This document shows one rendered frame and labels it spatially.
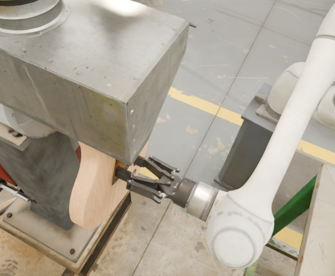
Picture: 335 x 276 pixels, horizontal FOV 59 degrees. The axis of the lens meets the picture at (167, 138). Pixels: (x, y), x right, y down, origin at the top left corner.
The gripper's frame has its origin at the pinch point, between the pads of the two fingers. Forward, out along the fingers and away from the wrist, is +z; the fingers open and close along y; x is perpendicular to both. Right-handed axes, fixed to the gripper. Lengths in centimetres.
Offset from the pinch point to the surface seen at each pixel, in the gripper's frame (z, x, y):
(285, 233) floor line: -75, -75, 91
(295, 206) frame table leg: -56, -20, 43
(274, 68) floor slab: -31, -17, 219
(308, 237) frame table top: -55, -8, 14
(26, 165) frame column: 32.4, -16.7, -2.4
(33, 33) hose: 2.9, 39.2, -29.4
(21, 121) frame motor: 16.9, 14.6, -18.4
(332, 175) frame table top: -58, 2, 36
